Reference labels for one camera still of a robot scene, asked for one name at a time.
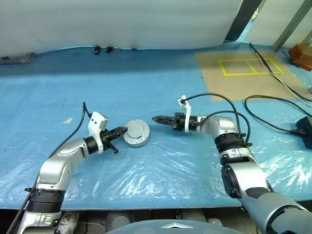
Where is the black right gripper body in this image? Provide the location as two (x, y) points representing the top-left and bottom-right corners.
(171, 112), (186, 131)

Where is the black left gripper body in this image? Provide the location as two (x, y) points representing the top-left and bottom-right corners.
(99, 131), (119, 155)

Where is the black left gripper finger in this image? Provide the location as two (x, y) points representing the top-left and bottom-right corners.
(107, 126), (128, 137)
(109, 130), (127, 142)

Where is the silver motor housing lid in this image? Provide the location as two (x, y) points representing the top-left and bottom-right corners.
(124, 118), (150, 141)

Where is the blue plastic table cover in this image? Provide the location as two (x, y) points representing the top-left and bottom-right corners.
(0, 31), (312, 210)

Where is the brown paper mat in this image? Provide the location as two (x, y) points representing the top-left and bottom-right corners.
(195, 50), (312, 101)

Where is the dark rounded shape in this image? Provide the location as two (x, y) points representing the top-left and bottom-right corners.
(107, 211), (132, 230)

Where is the white crumpled cloth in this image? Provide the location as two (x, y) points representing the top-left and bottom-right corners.
(60, 212), (80, 232)

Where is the grey robot torso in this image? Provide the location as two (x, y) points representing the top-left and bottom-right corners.
(104, 220), (247, 234)

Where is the white foam backdrop sheet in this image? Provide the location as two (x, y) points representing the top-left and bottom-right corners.
(0, 0), (244, 58)

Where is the dark grey pillar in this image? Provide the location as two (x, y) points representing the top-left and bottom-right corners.
(225, 0), (263, 41)

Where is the flat grey device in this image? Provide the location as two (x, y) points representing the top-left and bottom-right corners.
(0, 52), (37, 65)

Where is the black power adapter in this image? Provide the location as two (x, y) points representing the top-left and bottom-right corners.
(296, 116), (312, 148)

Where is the orange-brown wooden block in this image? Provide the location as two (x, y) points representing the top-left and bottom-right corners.
(292, 52), (312, 71)
(288, 43), (310, 59)

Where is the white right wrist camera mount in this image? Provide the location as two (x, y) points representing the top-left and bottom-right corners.
(177, 94), (194, 134)

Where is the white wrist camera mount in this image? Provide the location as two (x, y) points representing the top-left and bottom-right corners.
(87, 111), (110, 154)
(177, 94), (194, 134)

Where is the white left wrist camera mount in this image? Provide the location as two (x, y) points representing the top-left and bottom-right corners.
(87, 111), (110, 154)

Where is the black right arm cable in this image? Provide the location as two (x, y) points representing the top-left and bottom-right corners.
(181, 94), (252, 148)

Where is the black power adapter cable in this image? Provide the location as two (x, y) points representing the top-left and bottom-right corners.
(244, 94), (312, 134)

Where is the long black cable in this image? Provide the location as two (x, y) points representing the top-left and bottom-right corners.
(250, 42), (312, 103)

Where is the long grey cable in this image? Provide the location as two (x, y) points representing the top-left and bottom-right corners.
(257, 57), (312, 107)

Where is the white wall panel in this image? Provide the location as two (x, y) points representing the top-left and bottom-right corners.
(243, 0), (302, 45)

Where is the aluminium frame post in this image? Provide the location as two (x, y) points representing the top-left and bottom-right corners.
(272, 0), (312, 52)

